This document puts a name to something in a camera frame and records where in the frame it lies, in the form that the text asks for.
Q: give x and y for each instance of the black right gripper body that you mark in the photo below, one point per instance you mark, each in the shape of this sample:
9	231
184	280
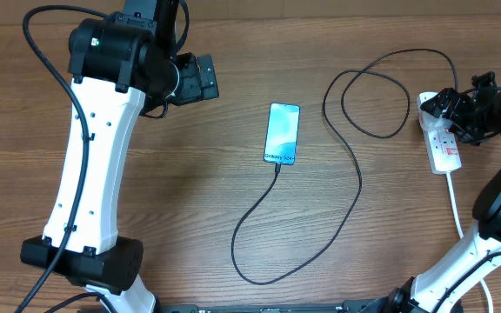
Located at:
480	117

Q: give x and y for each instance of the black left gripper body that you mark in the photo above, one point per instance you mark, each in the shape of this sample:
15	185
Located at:
190	88

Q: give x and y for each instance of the white power strip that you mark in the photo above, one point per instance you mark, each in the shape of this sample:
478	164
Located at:
439	143

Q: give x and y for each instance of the blue Galaxy smartphone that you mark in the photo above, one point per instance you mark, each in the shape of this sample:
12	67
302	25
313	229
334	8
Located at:
282	131

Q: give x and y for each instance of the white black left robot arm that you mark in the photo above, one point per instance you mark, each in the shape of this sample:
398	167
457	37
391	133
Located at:
124	65

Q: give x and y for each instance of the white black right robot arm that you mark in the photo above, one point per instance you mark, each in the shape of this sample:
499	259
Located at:
476	255

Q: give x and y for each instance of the white charger adapter plug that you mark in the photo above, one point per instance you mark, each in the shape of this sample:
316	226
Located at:
429	123

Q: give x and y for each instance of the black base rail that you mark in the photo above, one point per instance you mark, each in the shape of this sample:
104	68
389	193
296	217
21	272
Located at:
347	306

